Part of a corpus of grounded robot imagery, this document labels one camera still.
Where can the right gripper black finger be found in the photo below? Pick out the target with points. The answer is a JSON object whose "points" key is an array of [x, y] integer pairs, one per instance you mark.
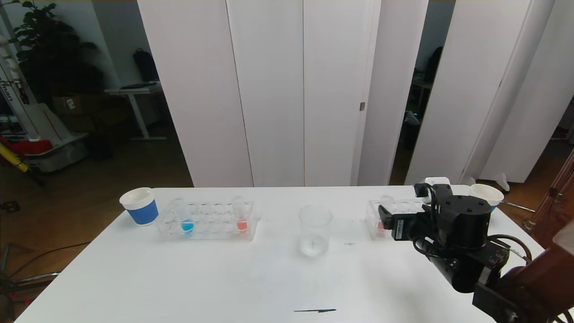
{"points": [[386, 216]]}

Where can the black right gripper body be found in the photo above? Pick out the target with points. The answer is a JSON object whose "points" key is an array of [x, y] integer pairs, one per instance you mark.
{"points": [[400, 227]]}

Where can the pink red pigment test tube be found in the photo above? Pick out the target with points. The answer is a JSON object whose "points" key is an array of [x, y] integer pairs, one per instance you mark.
{"points": [[386, 200]]}

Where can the blue pigment test tube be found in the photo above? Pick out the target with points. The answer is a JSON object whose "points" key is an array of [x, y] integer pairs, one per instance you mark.
{"points": [[187, 226]]}

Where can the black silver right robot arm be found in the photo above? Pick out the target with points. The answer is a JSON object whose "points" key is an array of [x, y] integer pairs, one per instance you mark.
{"points": [[466, 220]]}

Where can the clear acrylic tube rack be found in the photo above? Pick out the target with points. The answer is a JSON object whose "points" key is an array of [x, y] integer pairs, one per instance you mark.
{"points": [[210, 224], [403, 207]]}

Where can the clear plastic beaker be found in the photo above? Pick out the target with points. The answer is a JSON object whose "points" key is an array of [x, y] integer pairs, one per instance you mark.
{"points": [[315, 242]]}

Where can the orange red pigment test tube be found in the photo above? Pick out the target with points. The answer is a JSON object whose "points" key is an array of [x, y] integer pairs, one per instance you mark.
{"points": [[242, 225]]}

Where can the yellow tube object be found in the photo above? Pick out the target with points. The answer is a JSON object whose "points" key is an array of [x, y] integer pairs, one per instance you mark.
{"points": [[11, 160]]}

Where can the dark bin with white bag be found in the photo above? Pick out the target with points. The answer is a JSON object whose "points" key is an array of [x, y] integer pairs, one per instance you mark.
{"points": [[410, 134]]}

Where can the blue white paper cup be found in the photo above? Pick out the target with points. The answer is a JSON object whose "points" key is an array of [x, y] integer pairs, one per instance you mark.
{"points": [[142, 214], [486, 193]]}

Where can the thin black mark strip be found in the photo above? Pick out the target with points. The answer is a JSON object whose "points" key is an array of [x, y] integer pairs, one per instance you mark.
{"points": [[314, 310]]}

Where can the white standing desk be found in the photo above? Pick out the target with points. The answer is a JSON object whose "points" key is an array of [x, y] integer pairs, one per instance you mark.
{"points": [[134, 90]]}

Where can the black backpack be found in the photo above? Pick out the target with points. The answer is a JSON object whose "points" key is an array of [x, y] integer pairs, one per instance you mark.
{"points": [[145, 67]]}

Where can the brown cardboard box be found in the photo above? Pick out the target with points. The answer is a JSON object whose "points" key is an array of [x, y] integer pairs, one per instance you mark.
{"points": [[80, 104]]}

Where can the white machine with base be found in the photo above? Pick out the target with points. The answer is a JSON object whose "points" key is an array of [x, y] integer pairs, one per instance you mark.
{"points": [[49, 130]]}

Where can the red flat object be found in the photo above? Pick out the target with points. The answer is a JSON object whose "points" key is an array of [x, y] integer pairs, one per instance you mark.
{"points": [[33, 147]]}

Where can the metal tripod legs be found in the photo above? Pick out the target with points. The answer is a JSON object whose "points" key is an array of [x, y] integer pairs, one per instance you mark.
{"points": [[27, 280]]}

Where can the small black floor device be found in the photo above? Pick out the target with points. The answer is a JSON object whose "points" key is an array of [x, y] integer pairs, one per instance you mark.
{"points": [[11, 207]]}

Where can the dark green potted plant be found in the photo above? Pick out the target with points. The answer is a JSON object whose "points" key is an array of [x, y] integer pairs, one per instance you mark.
{"points": [[49, 49]]}

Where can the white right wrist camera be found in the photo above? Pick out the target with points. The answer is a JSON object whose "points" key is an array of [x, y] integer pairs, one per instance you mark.
{"points": [[437, 181]]}

